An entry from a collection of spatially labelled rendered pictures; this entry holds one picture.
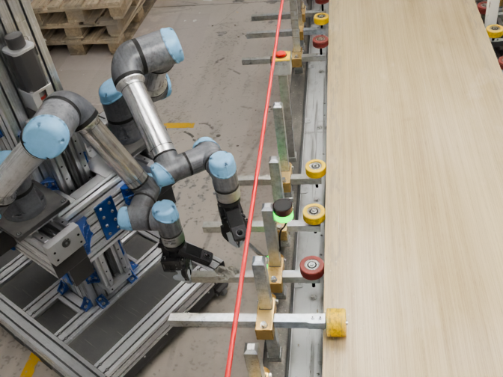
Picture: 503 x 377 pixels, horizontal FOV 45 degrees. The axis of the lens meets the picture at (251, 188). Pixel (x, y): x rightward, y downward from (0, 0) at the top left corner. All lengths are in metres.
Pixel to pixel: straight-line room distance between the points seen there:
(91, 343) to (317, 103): 1.61
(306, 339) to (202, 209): 1.61
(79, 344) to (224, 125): 1.95
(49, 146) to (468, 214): 1.36
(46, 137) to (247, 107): 2.76
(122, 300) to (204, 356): 0.47
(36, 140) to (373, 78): 1.62
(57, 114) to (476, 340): 1.32
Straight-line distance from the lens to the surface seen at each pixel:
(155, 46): 1.96
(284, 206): 1.86
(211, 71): 4.85
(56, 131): 1.74
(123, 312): 2.93
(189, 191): 3.73
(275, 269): 2.04
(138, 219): 1.91
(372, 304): 1.90
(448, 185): 2.29
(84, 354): 2.85
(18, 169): 1.91
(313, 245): 2.44
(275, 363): 2.03
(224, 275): 2.05
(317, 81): 3.39
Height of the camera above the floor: 2.41
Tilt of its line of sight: 41 degrees down
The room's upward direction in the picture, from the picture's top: 9 degrees counter-clockwise
